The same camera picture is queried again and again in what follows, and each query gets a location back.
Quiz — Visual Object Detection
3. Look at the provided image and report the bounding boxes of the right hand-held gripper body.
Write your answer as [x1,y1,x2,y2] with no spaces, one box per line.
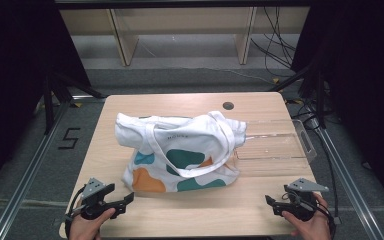
[281,177,330,222]

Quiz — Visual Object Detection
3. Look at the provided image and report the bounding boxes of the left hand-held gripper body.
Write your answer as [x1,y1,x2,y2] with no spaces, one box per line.
[79,177,117,221]

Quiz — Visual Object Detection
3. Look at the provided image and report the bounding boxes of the clear acrylic tray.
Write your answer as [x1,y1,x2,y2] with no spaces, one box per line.
[233,118,318,172]

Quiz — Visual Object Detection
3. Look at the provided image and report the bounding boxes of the white patterned tote bag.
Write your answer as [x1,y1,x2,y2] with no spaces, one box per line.
[114,110,248,194]

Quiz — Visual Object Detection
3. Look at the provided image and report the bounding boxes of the person's left hand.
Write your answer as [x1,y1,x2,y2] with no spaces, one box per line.
[68,207,117,240]

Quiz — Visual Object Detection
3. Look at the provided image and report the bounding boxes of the person's right hand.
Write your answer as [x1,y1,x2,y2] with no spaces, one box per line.
[281,192,333,240]

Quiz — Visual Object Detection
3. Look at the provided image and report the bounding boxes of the black metal stand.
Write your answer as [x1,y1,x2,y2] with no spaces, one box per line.
[267,61,328,130]
[42,70,107,135]

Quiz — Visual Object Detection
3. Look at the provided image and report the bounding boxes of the wooden shelf unit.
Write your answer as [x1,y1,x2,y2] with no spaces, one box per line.
[59,6,312,67]

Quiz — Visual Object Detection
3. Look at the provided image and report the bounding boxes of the left hand-held gripper cable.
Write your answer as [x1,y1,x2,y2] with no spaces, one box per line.
[64,185,87,240]

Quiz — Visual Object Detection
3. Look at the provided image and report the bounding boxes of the hand-held gripper cable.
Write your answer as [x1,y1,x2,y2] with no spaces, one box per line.
[64,185,87,240]
[314,198,338,240]

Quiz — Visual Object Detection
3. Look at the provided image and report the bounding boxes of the right hand-held gripper cable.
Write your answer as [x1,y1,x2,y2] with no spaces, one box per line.
[314,198,338,240]

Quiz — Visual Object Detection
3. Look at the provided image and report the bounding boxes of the black floor cables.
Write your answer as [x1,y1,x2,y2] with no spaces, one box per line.
[286,96,341,219]

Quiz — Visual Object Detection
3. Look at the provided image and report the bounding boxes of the thin white floor cable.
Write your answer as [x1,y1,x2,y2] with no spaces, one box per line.
[179,65,276,85]

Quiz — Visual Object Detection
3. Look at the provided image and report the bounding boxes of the bundle of black cables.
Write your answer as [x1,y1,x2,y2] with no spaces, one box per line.
[249,6,298,78]

